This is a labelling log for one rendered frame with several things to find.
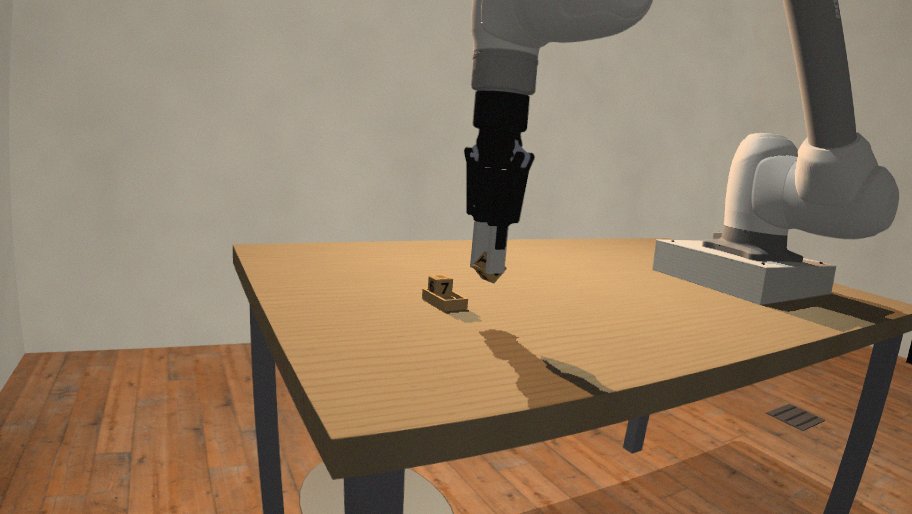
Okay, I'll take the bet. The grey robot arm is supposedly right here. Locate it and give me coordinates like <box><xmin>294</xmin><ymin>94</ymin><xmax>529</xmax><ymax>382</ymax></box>
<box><xmin>471</xmin><ymin>0</ymin><xmax>899</xmax><ymax>263</ymax></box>

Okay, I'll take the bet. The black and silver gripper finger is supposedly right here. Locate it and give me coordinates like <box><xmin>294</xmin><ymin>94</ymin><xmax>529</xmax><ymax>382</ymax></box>
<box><xmin>464</xmin><ymin>142</ymin><xmax>493</xmax><ymax>268</ymax></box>
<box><xmin>485</xmin><ymin>140</ymin><xmax>535</xmax><ymax>274</ymax></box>

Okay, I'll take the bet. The orange wooden cube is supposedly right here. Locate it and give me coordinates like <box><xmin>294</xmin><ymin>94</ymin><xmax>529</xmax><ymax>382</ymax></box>
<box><xmin>428</xmin><ymin>275</ymin><xmax>453</xmax><ymax>297</ymax></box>
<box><xmin>472</xmin><ymin>251</ymin><xmax>503</xmax><ymax>283</ymax></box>

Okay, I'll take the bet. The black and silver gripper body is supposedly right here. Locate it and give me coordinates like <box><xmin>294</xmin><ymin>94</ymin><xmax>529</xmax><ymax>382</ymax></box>
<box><xmin>473</xmin><ymin>91</ymin><xmax>530</xmax><ymax>170</ymax></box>

